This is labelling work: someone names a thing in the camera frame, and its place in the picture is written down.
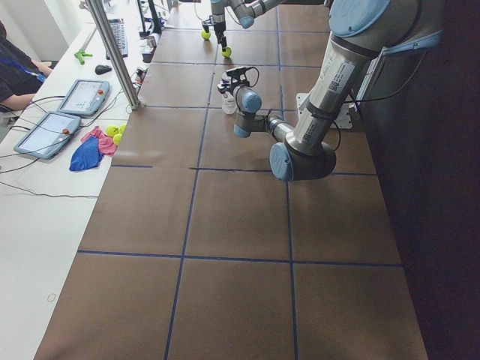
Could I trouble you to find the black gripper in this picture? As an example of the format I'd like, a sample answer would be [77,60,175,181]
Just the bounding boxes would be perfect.
[214,22,227,51]
[224,80,248,98]

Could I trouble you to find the white tennis ball can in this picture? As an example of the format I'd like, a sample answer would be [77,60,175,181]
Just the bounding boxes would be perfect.
[220,73,236,115]

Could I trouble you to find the yellow Wilson tennis ball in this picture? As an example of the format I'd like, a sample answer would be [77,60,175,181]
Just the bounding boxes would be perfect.
[201,30,211,41]

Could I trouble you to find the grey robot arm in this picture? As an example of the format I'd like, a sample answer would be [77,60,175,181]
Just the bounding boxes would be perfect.
[217,1,445,182]
[202,0,333,50]

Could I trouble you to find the metal cup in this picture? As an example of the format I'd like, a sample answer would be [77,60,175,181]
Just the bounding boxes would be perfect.
[146,34,158,48]

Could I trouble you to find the black keyboard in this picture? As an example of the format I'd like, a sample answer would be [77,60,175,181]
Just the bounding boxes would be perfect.
[108,19,128,58]

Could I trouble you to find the black computer mouse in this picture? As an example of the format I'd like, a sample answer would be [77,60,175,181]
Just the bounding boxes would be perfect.
[94,64,112,75]

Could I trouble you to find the pink cloth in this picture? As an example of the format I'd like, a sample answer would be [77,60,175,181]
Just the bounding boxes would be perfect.
[80,125,117,156]

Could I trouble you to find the green plastic tool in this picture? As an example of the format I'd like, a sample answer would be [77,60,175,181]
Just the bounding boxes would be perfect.
[74,49,92,65]

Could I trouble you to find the upper teach pendant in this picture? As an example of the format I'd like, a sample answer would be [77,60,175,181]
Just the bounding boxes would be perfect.
[57,79,110,116]

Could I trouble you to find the teach pendant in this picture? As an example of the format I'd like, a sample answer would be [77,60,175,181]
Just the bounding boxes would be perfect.
[13,111,82,160]
[57,79,110,116]

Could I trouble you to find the blue cloth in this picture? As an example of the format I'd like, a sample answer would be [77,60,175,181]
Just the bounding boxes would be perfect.
[69,136,104,172]

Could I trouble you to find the lower teach pendant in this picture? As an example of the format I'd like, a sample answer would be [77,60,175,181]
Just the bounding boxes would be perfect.
[13,111,82,160]

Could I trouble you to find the seated person dark shirt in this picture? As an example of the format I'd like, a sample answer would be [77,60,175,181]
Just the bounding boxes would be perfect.
[1,22,53,112]

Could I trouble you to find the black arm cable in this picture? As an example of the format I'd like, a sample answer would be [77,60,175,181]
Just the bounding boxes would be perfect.
[242,66,260,89]

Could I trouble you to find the aluminium frame post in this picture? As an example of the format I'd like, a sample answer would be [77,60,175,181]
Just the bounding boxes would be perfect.
[85,0,140,110]

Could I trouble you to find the yellow ball by post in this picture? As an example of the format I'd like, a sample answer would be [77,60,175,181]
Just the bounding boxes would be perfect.
[105,124,119,137]

